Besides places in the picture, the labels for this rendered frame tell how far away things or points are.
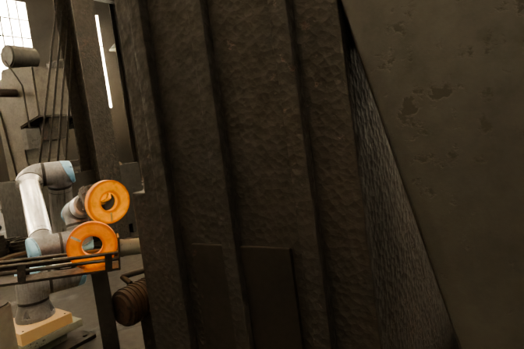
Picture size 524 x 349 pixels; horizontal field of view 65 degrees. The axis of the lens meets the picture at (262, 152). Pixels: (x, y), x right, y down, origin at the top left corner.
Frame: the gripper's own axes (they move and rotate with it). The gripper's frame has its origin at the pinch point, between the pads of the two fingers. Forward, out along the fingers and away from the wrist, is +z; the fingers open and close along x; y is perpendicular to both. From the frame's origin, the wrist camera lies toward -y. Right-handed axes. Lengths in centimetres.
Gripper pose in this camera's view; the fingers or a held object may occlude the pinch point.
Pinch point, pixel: (106, 196)
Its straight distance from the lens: 157.4
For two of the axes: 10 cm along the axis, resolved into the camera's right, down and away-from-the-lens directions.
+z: 6.5, -3.3, -6.9
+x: 6.9, -1.5, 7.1
